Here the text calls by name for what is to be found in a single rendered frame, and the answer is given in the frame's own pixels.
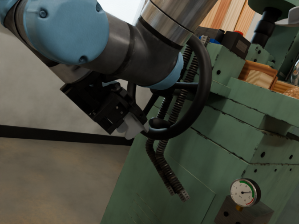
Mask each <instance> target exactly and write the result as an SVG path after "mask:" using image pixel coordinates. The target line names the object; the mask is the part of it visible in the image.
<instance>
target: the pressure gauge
mask: <svg viewBox="0 0 299 224"><path fill-rule="evenodd" d="M241 192H250V193H244V194H242V193H241ZM230 196H231V198H232V200H233V201H234V202H235V203H236V204H237V205H236V209H237V210H238V211H240V212H241V211H242V210H243V208H247V207H250V206H253V205H256V204H257V203H258V202H259V201H260V199H261V190H260V187H259V186H258V184H257V183H256V182H255V181H253V180H251V179H248V178H238V179H235V180H234V181H233V182H232V183H231V185H230Z"/></svg>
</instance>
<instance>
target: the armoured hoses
mask: <svg viewBox="0 0 299 224"><path fill-rule="evenodd" d="M200 40H201V41H202V43H203V44H204V45H205V47H207V45H208V43H209V41H210V37H209V36H206V35H202V37H201V39H200ZM192 51H193V50H192V49H191V48H190V47H189V46H188V45H187V46H186V48H185V50H184V53H183V55H182V57H183V62H184V63H183V69H182V70H181V73H180V77H179V79H178V80H177V82H180V80H181V78H182V75H183V73H184V71H185V69H186V66H187V63H188V61H189V58H190V56H191V54H192ZM197 69H198V60H197V57H196V55H194V58H193V60H192V62H191V64H190V67H189V69H188V71H187V74H186V77H185V80H184V83H192V82H193V80H194V77H195V75H196V74H195V73H197V72H196V71H197ZM188 91H189V89H181V92H180V93H179V95H178V97H177V99H176V102H175V104H174V106H173V109H172V111H171V113H170V117H169V119H168V121H169V122H170V124H171V126H172V125H173V124H175V123H176V121H177V119H178V115H179V113H180V111H181V108H182V106H183V104H184V102H185V99H186V96H187V93H188ZM172 99H173V95H171V96H169V97H165V98H164V100H163V103H162V105H161V107H160V109H159V111H158V115H157V118H161V119H164V117H165V115H166V113H167V111H168V109H169V106H170V103H171V101H172ZM146 140H147V141H146V144H145V146H146V147H145V148H146V151H147V154H148V156H149V158H150V160H151V161H152V163H153V164H154V167H155V168H156V170H157V172H158V173H159V175H160V177H161V178H162V180H163V182H164V184H165V186H166V188H167V189H168V191H169V193H170V195H171V196H173V195H174V194H176V193H177V194H178V196H179V197H180V199H181V201H182V202H183V203H184V202H185V201H187V200H188V199H190V197H189V195H188V193H187V192H186V190H185V189H184V188H183V186H182V184H181V182H179V180H178V178H177V176H175V174H174V172H173V170H172V169H171V168H170V166H169V164H168V163H167V161H166V160H165V158H164V150H165V147H166V145H167V143H168V141H169V139H167V140H160V141H159V143H158V146H157V149H156V152H155V151H154V148H153V144H154V141H155V140H153V139H150V138H147V139H146Z"/></svg>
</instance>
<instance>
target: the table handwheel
mask: <svg viewBox="0 0 299 224"><path fill-rule="evenodd" d="M186 44H187V45H188V46H189V47H190V48H191V49H192V50H193V52H194V53H195V55H196V57H197V60H198V66H199V82H198V83H184V82H176V83H175V84H174V85H173V86H171V87H170V88H168V89H164V90H157V89H151V88H150V91H151V92H152V93H153V95H152V96H151V98H150V100H149V102H148V103H147V105H146V107H145V108H144V110H143V112H144V114H145V116H147V114H148V113H149V111H150V109H151V108H152V106H153V105H154V103H155V102H156V100H157V99H158V97H159V96H162V97H169V96H171V95H173V96H178V95H179V93H180V92H181V89H189V91H188V93H187V96H186V100H190V101H192V104H191V106H190V107H189V109H188V111H187V112H186V113H185V115H184V116H183V117H182V118H181V119H180V120H179V121H178V122H177V123H175V124H173V125H172V126H170V128H164V129H154V128H151V127H149V131H148V132H147V133H146V132H145V131H144V130H142V131H141V132H140V133H141V134H142V135H144V136H146V137H148V138H150V139H153V140H167V139H171V138H174V137H176V136H178V135H180V134H182V133H183V132H184V131H186V130H187V129H188V128H189V127H190V126H191V125H192V124H193V123H194V122H195V121H196V120H197V118H198V117H199V115H200V114H201V112H202V110H203V108H204V106H205V104H206V102H207V99H208V96H209V93H210V88H211V82H212V65H211V60H210V56H209V53H208V51H207V49H206V47H205V45H204V44H203V43H202V41H201V40H200V39H199V38H198V37H197V36H195V35H194V34H193V35H192V36H191V37H190V38H189V40H188V41H187V43H186ZM136 86H137V85H136V84H135V83H132V82H128V84H127V92H128V93H129V94H130V95H131V96H132V97H133V98H134V99H135V101H136Z"/></svg>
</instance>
